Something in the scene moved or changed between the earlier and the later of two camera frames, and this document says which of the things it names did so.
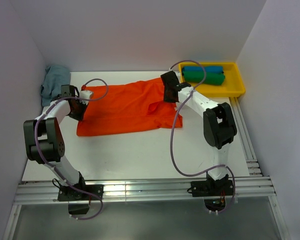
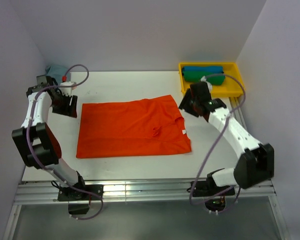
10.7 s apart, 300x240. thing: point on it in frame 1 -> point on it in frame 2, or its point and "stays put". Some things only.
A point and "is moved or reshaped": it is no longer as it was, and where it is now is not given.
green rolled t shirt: x=211 y=78 stays put
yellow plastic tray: x=233 y=83 stays put
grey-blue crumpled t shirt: x=55 y=76 stays put
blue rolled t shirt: x=199 y=69 stays put
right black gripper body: x=167 y=98 -> x=189 y=104
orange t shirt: x=125 y=106 is moved or reshaped
